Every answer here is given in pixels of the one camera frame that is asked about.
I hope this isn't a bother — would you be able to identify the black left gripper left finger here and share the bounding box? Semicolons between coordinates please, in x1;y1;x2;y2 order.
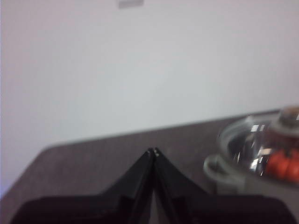
10;148;155;224

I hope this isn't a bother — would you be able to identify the orange pumpkin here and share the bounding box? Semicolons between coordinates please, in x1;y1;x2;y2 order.
266;150;299;182

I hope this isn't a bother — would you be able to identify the glass lid with green knob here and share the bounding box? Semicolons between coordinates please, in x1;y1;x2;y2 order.
217;106;299;183

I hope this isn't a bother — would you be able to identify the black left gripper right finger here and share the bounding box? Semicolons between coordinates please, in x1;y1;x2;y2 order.
152;147;299;224

